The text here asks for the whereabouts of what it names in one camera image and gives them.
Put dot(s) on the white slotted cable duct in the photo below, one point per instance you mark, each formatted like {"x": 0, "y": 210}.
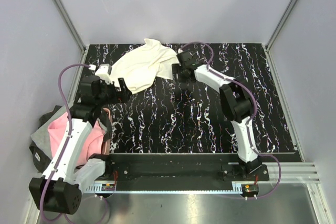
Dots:
{"x": 126, "y": 188}

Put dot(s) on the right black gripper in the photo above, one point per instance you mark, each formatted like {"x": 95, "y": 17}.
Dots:
{"x": 176, "y": 68}

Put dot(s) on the right frame post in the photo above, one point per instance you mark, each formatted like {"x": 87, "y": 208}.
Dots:
{"x": 289, "y": 9}

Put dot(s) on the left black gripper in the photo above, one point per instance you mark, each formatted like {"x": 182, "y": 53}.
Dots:
{"x": 119, "y": 96}

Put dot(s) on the aluminium frame rail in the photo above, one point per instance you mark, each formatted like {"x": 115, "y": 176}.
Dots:
{"x": 272, "y": 173}

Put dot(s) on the left frame post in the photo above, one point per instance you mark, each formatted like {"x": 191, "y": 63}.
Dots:
{"x": 69, "y": 24}

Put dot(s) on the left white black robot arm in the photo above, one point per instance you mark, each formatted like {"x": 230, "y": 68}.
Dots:
{"x": 60, "y": 187}

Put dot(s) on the frame post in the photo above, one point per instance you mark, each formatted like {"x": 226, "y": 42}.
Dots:
{"x": 289, "y": 9}
{"x": 69, "y": 24}

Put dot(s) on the grey cloth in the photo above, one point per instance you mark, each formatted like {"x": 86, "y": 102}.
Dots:
{"x": 40, "y": 139}

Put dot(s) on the pink cloth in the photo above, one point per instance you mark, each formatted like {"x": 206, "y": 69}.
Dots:
{"x": 74, "y": 141}

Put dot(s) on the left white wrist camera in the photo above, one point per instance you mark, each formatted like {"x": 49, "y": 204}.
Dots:
{"x": 104, "y": 72}

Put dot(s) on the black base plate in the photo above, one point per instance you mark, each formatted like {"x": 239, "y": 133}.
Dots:
{"x": 131, "y": 166}

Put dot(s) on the white cloth napkin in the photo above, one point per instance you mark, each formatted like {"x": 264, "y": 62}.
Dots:
{"x": 142, "y": 65}

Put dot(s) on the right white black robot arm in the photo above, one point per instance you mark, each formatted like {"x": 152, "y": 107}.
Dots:
{"x": 238, "y": 106}

